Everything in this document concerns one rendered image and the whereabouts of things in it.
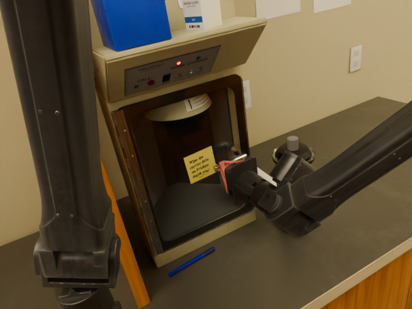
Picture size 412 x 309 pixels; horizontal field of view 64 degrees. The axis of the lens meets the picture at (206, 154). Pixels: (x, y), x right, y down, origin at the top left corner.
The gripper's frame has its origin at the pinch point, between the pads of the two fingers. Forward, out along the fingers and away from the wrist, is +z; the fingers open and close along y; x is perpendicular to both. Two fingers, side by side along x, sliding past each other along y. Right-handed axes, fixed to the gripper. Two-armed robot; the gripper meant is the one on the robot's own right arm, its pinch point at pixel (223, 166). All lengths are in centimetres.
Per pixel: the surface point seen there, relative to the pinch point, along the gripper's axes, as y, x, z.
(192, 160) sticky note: 2.0, 5.4, 4.9
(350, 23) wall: 11, -98, 47
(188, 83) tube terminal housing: 19.8, 2.2, 6.1
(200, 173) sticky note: -2.3, 4.2, 4.8
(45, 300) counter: -25, 49, 15
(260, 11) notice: 25, -50, 48
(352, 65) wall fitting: -8, -99, 46
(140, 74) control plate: 26.3, 14.3, -1.2
